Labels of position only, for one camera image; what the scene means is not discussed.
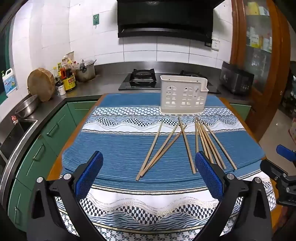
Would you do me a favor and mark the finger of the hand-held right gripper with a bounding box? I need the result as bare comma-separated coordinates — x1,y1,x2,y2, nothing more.
260,159,289,181
276,145,296,161

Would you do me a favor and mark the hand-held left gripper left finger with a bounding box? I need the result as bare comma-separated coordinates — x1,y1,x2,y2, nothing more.
27,151,104,241

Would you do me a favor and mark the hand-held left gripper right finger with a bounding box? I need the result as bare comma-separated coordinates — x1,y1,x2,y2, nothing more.
192,151,273,241

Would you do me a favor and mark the spread of wooden chopsticks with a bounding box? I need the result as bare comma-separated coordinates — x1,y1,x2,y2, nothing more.
135,116,238,181

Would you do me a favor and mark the white plastic utensil holder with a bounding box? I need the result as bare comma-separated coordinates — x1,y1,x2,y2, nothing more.
160,75,209,115

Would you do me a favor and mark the blue patterned tablecloth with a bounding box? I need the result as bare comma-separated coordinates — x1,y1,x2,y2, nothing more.
55,93,274,241

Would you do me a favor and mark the wooden glass door cabinet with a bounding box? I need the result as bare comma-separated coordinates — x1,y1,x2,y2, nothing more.
230,0,292,142

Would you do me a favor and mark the green kitchen cabinet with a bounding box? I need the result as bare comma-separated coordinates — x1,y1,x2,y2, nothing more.
8,101,100,226
228,103,252,123

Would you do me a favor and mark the steel kitchen sink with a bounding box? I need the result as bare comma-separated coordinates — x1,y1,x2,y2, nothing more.
0,118,38,160

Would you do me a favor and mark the black rice cooker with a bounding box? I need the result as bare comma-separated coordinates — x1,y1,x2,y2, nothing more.
219,61,255,95

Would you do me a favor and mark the small white jar black lid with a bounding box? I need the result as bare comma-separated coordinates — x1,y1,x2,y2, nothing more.
55,81,67,96

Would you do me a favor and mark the metal basin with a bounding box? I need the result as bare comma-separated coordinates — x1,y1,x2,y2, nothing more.
15,95,39,118

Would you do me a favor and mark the yellow label sauce bottle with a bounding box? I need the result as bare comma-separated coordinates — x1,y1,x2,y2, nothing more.
61,65,77,92

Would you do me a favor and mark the dark kitchen countertop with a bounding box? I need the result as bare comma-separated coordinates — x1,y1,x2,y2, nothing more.
0,62,253,160

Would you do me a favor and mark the black gas cooktop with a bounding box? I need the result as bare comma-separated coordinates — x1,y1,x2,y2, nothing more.
118,68,221,94

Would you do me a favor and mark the metal pressure cooker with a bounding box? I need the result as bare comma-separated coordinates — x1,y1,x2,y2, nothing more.
73,60,96,82

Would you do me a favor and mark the round wooden chopping block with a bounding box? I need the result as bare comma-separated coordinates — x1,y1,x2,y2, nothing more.
27,68,56,102

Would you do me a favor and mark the seasoning bag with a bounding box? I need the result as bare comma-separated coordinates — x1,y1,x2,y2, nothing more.
63,51,75,66

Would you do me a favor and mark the detergent jug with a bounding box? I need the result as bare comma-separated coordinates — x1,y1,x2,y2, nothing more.
1,68,18,97

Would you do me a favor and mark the black range hood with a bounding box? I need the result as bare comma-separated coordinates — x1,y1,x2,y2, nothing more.
117,0,214,48

